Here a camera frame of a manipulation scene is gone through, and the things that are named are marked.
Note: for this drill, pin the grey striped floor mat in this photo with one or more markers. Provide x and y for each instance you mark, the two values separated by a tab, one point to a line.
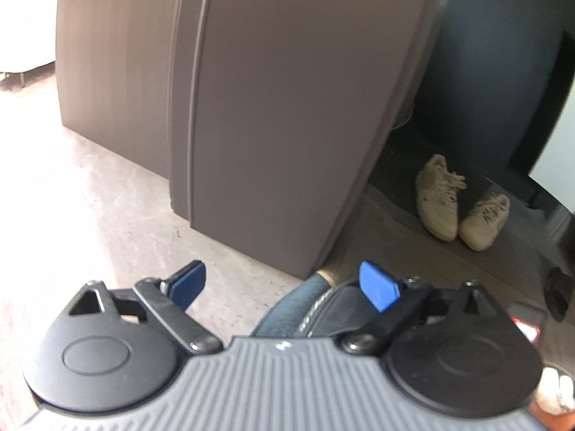
503	269

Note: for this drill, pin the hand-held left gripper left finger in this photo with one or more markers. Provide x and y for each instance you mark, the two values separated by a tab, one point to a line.
188	283

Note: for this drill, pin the person's leg in jeans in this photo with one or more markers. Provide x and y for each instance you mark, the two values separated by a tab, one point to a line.
287	309

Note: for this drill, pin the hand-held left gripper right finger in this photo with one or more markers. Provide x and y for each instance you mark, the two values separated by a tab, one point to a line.
379	285

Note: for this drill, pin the black slide sandal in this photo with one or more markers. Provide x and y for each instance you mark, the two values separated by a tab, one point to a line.
559	292

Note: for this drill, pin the off-white low-top sneaker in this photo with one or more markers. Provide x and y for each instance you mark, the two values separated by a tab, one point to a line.
483	229
438	206

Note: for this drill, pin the white furniture piece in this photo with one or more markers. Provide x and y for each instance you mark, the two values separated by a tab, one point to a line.
27	18

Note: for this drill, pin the dark front door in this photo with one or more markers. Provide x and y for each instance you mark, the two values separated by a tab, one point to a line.
494	54

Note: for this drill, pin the taupe partition panel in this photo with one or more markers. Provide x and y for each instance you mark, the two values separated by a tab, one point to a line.
269	121

